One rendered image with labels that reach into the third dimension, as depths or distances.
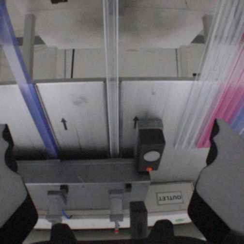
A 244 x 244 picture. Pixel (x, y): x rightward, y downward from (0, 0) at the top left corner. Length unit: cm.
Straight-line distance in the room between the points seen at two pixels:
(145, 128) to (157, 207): 23
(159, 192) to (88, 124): 26
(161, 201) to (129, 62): 173
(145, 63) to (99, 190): 181
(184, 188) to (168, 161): 11
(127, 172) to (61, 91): 17
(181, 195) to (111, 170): 21
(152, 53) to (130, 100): 186
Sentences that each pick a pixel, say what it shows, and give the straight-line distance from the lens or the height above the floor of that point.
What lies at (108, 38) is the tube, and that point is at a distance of 20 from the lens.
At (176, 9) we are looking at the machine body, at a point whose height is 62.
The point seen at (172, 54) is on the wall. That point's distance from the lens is 216.
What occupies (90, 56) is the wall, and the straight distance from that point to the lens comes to 207.
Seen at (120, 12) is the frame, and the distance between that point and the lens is 65.
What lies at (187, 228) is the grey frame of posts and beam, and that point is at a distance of 59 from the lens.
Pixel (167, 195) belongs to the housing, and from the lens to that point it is 47.
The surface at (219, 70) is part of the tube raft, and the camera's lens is 25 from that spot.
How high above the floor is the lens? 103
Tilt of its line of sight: 2 degrees down
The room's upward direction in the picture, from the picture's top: 179 degrees clockwise
